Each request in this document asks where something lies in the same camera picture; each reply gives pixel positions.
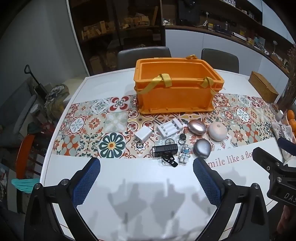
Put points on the rose gold oval case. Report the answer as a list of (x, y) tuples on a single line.
[(197, 127)]

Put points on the white plug adapter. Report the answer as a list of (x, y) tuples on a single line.
[(143, 134)]

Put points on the grey oval case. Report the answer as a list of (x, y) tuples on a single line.
[(201, 148)]

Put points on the pale pink round device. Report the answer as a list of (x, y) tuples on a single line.
[(217, 132)]

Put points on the black bike light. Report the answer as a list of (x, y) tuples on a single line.
[(165, 149)]

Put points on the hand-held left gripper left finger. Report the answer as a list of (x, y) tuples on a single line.
[(87, 180)]

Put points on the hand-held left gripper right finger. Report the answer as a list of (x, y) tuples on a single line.
[(207, 183)]

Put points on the camouflage bag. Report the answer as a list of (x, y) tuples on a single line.
[(56, 99)]

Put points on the wall counter with shelves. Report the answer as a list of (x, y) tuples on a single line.
[(231, 25)]

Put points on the person's right forearm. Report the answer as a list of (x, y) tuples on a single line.
[(288, 222)]

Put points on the patterned tile table runner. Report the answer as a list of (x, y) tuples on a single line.
[(111, 143)]

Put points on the teal cloth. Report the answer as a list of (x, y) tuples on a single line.
[(23, 185)]

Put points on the orange fruit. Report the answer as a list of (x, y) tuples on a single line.
[(291, 114), (292, 127)]

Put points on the grey sofa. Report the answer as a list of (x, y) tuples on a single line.
[(18, 109)]

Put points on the dark wooden shelf unit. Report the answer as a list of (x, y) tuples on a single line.
[(104, 30)]

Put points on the orange chair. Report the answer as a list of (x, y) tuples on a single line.
[(23, 153)]

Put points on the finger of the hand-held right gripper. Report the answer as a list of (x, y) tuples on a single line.
[(266, 158), (288, 144)]

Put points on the white battery charger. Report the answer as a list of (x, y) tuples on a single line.
[(168, 129)]

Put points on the grey chair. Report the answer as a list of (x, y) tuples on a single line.
[(219, 59), (138, 58)]

